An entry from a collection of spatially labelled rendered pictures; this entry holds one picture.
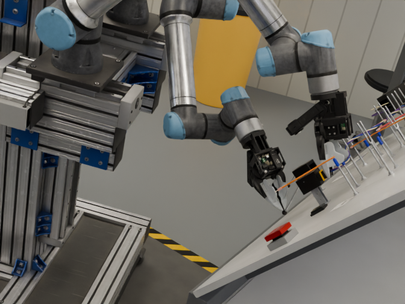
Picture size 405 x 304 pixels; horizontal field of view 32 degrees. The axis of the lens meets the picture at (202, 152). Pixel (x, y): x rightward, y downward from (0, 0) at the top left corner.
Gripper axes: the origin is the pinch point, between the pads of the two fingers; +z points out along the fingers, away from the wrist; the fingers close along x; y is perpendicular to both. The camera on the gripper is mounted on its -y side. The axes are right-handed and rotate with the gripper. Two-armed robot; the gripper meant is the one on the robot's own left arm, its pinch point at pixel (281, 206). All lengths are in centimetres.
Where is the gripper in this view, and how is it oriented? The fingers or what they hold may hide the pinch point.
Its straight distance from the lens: 186.6
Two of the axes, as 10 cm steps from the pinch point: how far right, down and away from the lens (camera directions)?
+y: 1.5, -4.2, -8.9
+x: 9.2, -2.8, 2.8
